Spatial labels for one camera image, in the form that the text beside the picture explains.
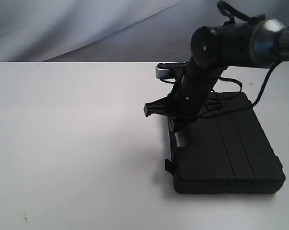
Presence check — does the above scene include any black plastic tool case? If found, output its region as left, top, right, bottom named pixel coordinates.
left=165, top=92, right=286, bottom=194

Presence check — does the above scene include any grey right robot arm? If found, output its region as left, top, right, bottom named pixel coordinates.
left=144, top=19, right=289, bottom=132

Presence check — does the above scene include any black camera cable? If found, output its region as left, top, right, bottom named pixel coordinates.
left=213, top=0, right=289, bottom=118

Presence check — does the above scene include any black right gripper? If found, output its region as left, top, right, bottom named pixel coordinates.
left=144, top=61, right=225, bottom=132

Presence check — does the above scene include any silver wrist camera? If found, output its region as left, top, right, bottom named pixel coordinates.
left=155, top=62, right=188, bottom=80

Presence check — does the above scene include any grey backdrop cloth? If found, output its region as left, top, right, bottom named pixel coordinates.
left=0, top=0, right=289, bottom=63

